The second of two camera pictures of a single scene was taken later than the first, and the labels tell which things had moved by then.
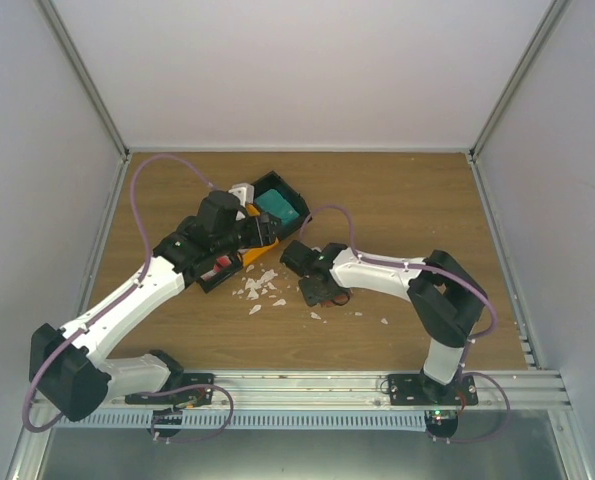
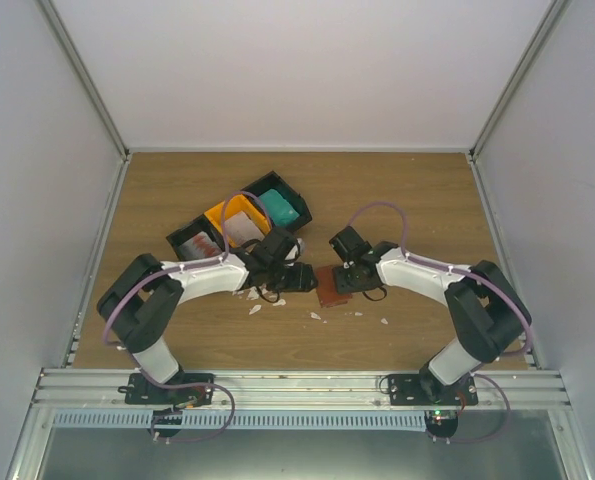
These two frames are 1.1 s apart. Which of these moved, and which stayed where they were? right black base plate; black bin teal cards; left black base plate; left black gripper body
Moved: left black gripper body
Stayed: black bin teal cards; left black base plate; right black base plate
